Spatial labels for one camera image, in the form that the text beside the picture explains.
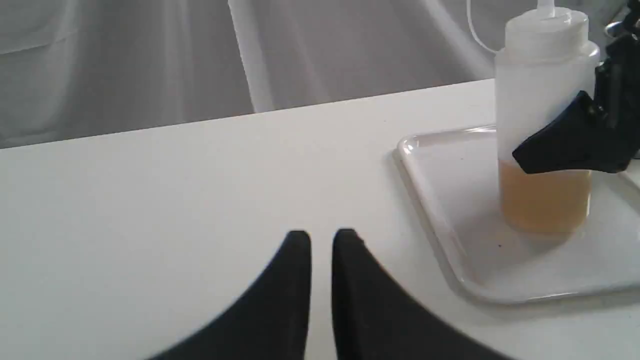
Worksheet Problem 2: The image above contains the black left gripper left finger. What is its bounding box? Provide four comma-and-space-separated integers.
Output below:
155, 230, 313, 360

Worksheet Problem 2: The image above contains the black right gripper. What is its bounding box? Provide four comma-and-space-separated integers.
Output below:
512, 0, 639, 174

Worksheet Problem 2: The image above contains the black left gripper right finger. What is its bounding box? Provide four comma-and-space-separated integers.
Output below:
331, 228, 505, 360

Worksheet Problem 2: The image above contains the translucent squeeze bottle amber liquid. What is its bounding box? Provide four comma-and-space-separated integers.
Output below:
494, 0, 601, 236

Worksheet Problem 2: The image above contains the clear plastic rectangular tray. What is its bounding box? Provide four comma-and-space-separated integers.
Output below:
397, 125, 640, 305

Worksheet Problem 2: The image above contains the grey fabric backdrop curtain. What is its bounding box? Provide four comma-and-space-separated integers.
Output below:
0, 0, 640, 150

